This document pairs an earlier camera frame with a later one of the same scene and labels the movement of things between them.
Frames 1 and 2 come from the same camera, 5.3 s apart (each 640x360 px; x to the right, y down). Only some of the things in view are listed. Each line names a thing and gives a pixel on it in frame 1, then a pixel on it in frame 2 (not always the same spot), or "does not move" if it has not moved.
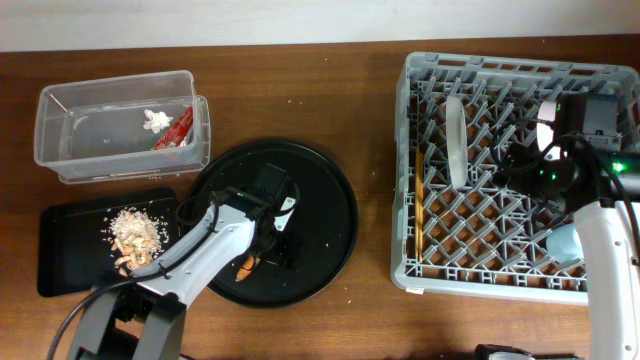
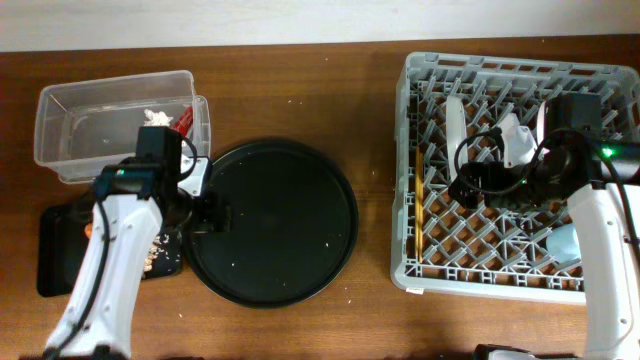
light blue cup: (563, 243) does not move
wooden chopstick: (418, 222) does not move
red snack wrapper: (178, 134) does not move
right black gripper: (526, 158) → (490, 172)
